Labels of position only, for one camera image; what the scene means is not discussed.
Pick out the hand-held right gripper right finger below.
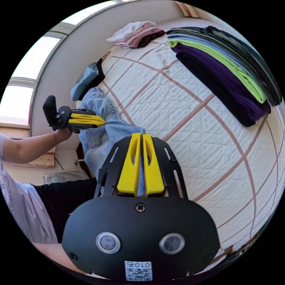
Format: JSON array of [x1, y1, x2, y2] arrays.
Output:
[[142, 134, 165, 194]]

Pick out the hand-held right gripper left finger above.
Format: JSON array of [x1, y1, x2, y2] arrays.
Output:
[[117, 133, 141, 193]]

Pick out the blue jeans with gray knees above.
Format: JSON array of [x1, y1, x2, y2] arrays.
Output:
[[78, 87, 147, 196]]

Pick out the person's right forearm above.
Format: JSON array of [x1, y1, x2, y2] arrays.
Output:
[[31, 242, 94, 276]]

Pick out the person's left forearm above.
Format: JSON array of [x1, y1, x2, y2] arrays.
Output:
[[0, 132, 56, 164]]

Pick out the person's left hand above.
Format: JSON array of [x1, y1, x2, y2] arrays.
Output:
[[53, 128, 73, 143]]

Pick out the pile of blue black clothes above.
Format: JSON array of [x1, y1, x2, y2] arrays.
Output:
[[70, 58, 106, 101]]

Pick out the window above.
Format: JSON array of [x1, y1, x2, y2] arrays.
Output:
[[0, 16, 78, 126]]

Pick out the person's body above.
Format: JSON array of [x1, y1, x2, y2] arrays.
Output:
[[0, 133, 99, 244]]

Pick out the pile of pink white clothes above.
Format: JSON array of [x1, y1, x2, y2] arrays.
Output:
[[107, 21, 166, 49]]

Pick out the pile of dark clothes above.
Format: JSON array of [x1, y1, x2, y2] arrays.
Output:
[[166, 26, 283, 128]]

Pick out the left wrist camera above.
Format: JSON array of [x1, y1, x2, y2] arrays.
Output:
[[43, 95, 59, 129]]

